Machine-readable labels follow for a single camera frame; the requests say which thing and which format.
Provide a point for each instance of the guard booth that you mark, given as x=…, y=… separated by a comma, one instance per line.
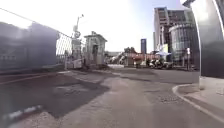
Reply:
x=95, y=48

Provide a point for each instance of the tall blue sign tower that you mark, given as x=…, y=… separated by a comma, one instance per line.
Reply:
x=143, y=46

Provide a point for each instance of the grey asphalt road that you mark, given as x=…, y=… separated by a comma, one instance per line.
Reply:
x=133, y=100

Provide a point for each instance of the lamp pole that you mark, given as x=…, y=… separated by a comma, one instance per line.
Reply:
x=77, y=28

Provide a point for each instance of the tall grey building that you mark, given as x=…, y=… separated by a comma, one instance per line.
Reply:
x=175, y=36

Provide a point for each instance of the pale concrete kerb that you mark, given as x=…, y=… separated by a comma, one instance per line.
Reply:
x=186, y=99

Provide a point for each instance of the grey hoarding with mesh fence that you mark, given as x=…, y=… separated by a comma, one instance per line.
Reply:
x=30, y=46

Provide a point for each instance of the shiny grey pillar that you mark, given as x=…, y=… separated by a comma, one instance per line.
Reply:
x=210, y=40

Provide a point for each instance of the grey paved sidewalk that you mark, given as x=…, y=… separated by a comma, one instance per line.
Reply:
x=208, y=96

